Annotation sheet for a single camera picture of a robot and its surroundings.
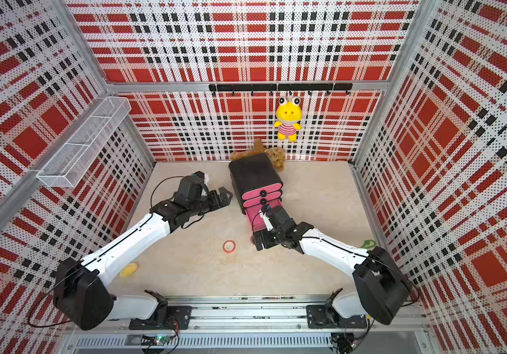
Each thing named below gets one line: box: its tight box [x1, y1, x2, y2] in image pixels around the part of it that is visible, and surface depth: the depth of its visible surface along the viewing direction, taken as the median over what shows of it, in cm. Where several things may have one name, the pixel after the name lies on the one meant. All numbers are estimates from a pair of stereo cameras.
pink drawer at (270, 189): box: [241, 182, 283, 200], surface depth 92 cm
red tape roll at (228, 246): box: [222, 239, 236, 255], surface depth 92 cm
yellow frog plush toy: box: [274, 95, 303, 143], surface depth 95 cm
